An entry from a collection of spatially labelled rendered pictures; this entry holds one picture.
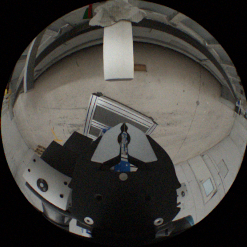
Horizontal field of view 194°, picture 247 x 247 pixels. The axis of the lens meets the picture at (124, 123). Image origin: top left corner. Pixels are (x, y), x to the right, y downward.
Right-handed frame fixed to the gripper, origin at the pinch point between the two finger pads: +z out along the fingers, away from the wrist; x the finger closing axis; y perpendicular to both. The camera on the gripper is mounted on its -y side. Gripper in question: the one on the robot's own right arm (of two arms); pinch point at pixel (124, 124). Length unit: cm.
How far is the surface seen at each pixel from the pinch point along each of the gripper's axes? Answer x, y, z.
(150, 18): 10.9, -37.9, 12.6
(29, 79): -23.8, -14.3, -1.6
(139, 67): 17, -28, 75
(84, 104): -59, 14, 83
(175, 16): 19.2, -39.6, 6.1
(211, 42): 44, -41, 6
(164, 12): 24, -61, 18
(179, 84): 80, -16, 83
